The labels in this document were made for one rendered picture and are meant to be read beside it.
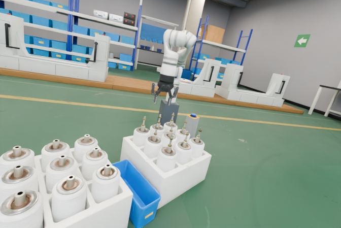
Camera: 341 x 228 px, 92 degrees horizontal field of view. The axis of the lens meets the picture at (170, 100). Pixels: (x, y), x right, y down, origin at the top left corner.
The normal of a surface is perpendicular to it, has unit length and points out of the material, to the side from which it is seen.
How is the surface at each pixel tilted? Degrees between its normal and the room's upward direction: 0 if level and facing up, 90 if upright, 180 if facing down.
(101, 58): 90
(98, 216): 90
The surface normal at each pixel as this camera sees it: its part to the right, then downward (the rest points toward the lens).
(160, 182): -0.72, 0.04
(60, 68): 0.25, 0.30
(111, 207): 0.66, 0.32
